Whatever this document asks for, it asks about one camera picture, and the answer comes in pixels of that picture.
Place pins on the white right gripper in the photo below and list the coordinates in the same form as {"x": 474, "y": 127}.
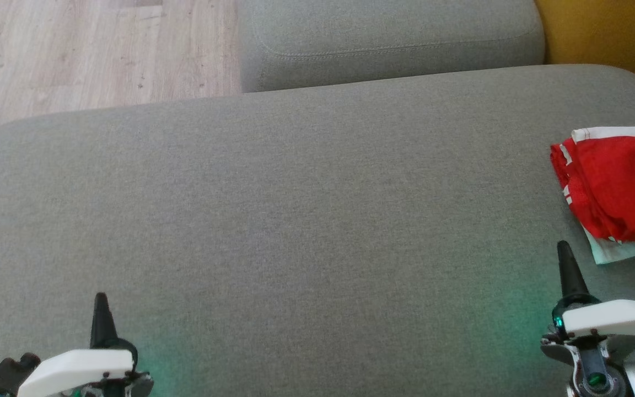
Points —
{"x": 615, "y": 320}

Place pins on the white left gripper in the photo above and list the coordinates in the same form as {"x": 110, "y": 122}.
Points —
{"x": 80, "y": 369}

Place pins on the red and white sports shorts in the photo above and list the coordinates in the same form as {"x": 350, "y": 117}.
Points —
{"x": 620, "y": 187}

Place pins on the large grey sofa cushion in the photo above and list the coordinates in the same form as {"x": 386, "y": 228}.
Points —
{"x": 295, "y": 231}

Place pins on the wide yellow sofa backrest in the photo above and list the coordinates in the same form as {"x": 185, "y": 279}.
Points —
{"x": 609, "y": 38}

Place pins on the grey sofa seat cushion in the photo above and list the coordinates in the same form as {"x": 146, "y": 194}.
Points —
{"x": 389, "y": 38}

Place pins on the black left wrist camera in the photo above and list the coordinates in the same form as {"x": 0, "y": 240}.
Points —
{"x": 9, "y": 375}

